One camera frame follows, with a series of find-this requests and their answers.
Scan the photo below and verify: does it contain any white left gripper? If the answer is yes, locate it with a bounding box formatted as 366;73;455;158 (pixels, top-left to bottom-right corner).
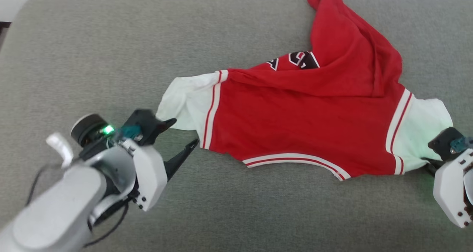
79;109;199;225

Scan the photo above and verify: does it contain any dark skirting strip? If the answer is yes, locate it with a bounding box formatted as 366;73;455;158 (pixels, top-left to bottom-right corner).
0;21;11;50

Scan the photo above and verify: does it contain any red and white sports jersey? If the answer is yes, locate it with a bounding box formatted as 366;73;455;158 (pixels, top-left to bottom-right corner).
156;0;454;181

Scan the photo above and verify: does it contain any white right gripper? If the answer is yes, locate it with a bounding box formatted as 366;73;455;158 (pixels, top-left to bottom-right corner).
423;127;473;229

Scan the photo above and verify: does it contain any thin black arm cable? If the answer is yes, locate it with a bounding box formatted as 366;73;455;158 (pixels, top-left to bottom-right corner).
26;163;130;249

